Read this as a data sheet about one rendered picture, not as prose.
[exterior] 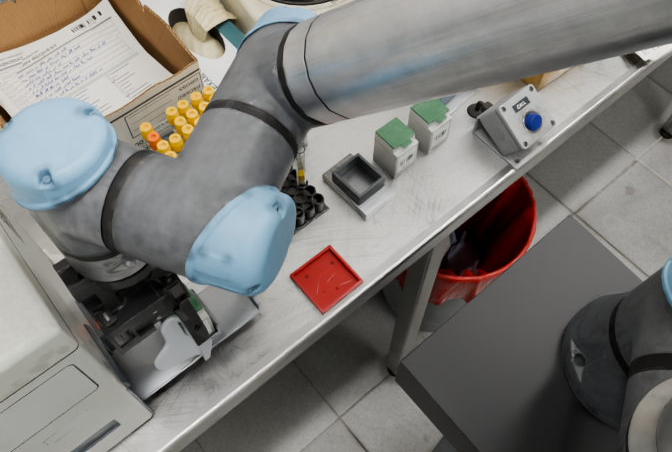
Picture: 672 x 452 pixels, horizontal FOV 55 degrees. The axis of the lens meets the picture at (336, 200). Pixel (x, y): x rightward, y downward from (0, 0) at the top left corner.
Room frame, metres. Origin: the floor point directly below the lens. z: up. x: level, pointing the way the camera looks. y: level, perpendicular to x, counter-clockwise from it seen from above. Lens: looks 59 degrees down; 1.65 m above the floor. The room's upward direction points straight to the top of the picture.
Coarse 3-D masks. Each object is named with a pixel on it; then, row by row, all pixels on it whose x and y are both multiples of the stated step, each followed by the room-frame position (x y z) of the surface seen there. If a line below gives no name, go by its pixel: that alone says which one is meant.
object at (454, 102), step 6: (474, 90) 0.65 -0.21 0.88; (450, 96) 0.62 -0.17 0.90; (456, 96) 0.64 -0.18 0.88; (462, 96) 0.64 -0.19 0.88; (468, 96) 0.64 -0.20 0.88; (444, 102) 0.61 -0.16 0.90; (450, 102) 0.62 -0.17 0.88; (456, 102) 0.62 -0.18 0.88; (462, 102) 0.62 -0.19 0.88; (450, 108) 0.61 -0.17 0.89; (456, 108) 0.61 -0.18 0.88; (450, 114) 0.60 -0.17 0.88
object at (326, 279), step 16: (320, 256) 0.37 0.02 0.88; (336, 256) 0.37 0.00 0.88; (304, 272) 0.35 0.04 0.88; (320, 272) 0.35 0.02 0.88; (336, 272) 0.35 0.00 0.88; (352, 272) 0.35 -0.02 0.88; (304, 288) 0.32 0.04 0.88; (320, 288) 0.33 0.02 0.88; (336, 288) 0.33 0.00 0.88; (352, 288) 0.32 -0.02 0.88; (320, 304) 0.30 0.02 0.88
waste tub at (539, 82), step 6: (552, 72) 0.66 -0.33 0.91; (558, 72) 0.68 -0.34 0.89; (564, 72) 0.69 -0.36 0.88; (528, 78) 0.67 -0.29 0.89; (534, 78) 0.66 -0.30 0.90; (540, 78) 0.65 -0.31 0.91; (546, 78) 0.66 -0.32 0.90; (552, 78) 0.67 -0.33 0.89; (528, 84) 0.66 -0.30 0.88; (534, 84) 0.66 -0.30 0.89; (540, 84) 0.65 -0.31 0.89; (546, 84) 0.66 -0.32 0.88
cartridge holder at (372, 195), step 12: (348, 156) 0.52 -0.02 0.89; (360, 156) 0.51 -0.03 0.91; (336, 168) 0.50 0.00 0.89; (348, 168) 0.50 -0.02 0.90; (360, 168) 0.50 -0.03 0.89; (372, 168) 0.49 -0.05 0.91; (324, 180) 0.49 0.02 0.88; (336, 180) 0.47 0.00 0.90; (348, 180) 0.48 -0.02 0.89; (360, 180) 0.48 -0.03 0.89; (372, 180) 0.48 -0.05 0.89; (384, 180) 0.47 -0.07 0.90; (348, 192) 0.46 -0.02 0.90; (360, 192) 0.46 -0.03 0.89; (372, 192) 0.46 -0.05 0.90; (384, 192) 0.46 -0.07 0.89; (360, 204) 0.44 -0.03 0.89; (372, 204) 0.44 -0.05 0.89; (384, 204) 0.45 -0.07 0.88
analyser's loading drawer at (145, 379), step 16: (208, 288) 0.31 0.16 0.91; (208, 304) 0.29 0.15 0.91; (224, 304) 0.29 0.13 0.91; (240, 304) 0.29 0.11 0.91; (256, 304) 0.28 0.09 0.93; (160, 320) 0.26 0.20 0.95; (224, 320) 0.27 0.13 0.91; (240, 320) 0.27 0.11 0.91; (160, 336) 0.25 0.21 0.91; (224, 336) 0.25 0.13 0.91; (128, 352) 0.23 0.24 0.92; (144, 352) 0.23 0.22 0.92; (128, 368) 0.21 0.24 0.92; (144, 368) 0.21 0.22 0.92; (176, 368) 0.21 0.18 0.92; (144, 384) 0.19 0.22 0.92; (160, 384) 0.19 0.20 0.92
